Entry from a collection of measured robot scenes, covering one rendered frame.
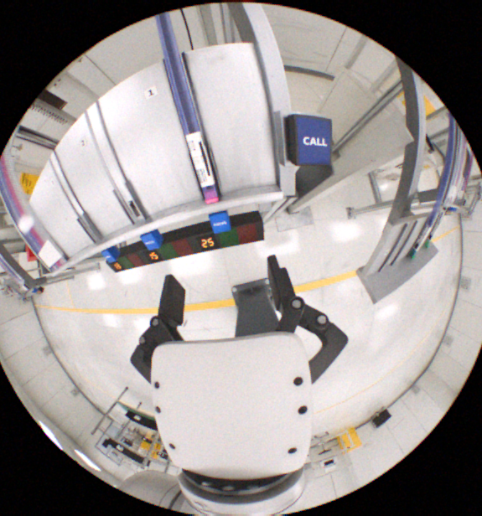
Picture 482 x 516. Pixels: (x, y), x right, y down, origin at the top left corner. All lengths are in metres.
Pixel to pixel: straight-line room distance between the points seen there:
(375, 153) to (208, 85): 0.32
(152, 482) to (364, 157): 0.57
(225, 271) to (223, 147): 0.81
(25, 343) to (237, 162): 8.93
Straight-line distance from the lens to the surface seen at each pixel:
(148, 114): 0.19
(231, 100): 0.18
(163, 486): 0.19
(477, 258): 7.59
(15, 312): 8.75
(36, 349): 8.97
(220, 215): 0.19
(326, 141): 0.16
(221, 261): 0.91
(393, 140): 0.36
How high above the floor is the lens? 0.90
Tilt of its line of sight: 83 degrees down
